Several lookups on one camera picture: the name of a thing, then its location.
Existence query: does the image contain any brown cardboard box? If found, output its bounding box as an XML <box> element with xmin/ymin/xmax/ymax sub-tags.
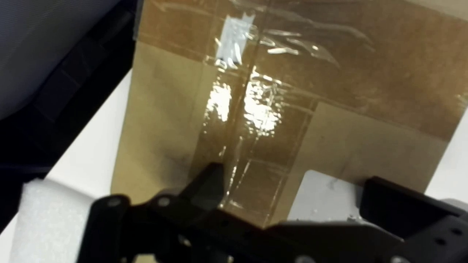
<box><xmin>112</xmin><ymin>0</ymin><xmax>468</xmax><ymax>227</ymax></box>

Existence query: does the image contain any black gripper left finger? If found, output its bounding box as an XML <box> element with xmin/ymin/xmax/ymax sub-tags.
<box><xmin>78</xmin><ymin>161</ymin><xmax>268</xmax><ymax>263</ymax></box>

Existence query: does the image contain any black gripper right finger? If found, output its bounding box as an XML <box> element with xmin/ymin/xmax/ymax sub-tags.
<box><xmin>360</xmin><ymin>177</ymin><xmax>468</xmax><ymax>263</ymax></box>

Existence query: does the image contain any white foam sheet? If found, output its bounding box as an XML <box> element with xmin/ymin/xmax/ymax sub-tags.
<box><xmin>9</xmin><ymin>180</ymin><xmax>110</xmax><ymax>263</ymax></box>

